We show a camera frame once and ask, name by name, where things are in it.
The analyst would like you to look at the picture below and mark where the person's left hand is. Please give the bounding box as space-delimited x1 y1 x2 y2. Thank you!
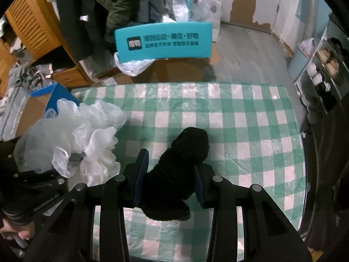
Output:
1 218 35 240

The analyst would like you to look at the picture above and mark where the black knit sock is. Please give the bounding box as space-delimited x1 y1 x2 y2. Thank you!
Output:
138 127 209 221

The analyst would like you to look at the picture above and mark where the wooden louvered cabinet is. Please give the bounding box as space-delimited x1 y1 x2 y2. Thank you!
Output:
1 0 92 95

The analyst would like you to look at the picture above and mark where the dark hanging jacket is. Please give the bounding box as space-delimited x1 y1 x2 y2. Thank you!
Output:
56 0 171 61

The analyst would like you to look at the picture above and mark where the white plastic bag behind table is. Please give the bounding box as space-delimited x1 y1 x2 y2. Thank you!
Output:
114 52 155 77

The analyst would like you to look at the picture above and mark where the blue cardboard box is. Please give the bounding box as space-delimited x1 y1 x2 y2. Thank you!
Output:
1 83 80 141

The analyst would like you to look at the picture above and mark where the white mesh bath pouf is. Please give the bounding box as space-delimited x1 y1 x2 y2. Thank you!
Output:
14 99 127 186

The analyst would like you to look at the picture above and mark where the green white checkered tablecloth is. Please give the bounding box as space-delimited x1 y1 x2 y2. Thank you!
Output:
72 82 306 261

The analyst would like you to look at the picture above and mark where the shoe rack with shoes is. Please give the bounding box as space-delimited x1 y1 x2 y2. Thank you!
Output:
289 13 348 124

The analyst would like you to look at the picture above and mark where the teal shoe box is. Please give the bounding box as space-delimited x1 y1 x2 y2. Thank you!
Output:
114 21 212 63

